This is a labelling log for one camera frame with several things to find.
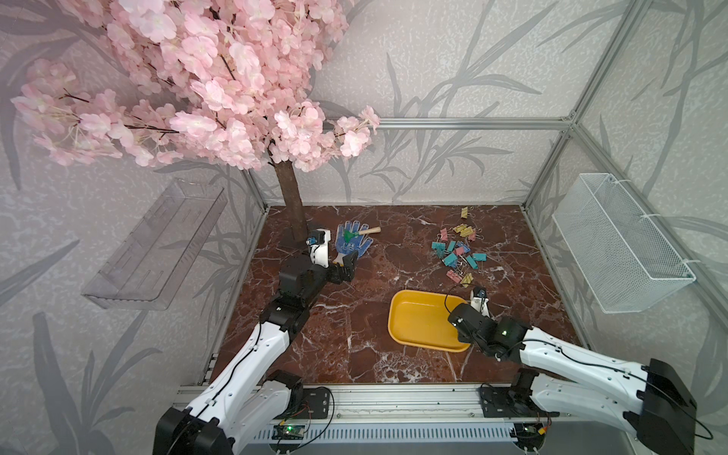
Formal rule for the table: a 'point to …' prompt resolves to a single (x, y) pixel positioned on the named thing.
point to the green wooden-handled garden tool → (348, 235)
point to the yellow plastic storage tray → (419, 318)
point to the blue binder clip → (465, 247)
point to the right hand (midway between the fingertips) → (463, 323)
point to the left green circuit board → (288, 432)
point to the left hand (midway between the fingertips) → (343, 249)
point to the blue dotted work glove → (358, 244)
